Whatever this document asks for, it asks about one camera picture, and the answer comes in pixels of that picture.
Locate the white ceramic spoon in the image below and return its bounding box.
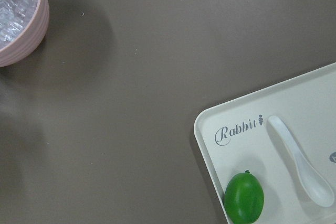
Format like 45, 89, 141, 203
268, 115, 335, 208

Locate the pink bowl with ice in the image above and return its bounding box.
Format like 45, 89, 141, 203
1, 0, 49, 67

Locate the green lime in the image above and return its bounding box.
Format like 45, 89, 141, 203
224, 170, 264, 223

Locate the cream rectangular tray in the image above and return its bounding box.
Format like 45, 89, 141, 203
194, 64, 335, 223

